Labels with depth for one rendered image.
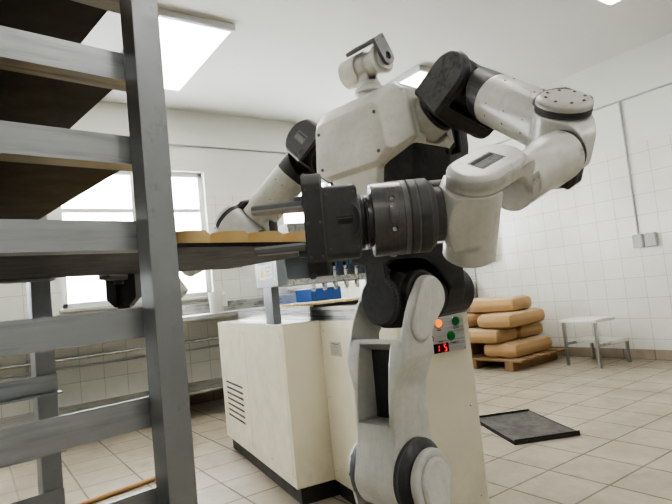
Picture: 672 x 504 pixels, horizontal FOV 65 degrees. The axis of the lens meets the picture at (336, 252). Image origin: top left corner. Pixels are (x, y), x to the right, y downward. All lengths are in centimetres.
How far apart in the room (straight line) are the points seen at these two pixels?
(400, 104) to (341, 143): 15
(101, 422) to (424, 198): 40
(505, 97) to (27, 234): 71
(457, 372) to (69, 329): 175
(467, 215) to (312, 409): 208
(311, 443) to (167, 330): 212
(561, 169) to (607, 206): 535
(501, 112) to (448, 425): 144
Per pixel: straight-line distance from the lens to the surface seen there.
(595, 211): 616
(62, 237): 56
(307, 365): 258
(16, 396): 98
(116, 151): 60
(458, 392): 216
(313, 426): 263
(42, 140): 58
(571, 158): 77
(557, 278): 641
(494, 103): 95
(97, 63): 63
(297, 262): 265
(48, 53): 61
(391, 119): 106
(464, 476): 223
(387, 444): 109
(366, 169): 108
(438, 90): 104
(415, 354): 106
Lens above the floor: 97
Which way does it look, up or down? 4 degrees up
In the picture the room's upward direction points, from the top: 6 degrees counter-clockwise
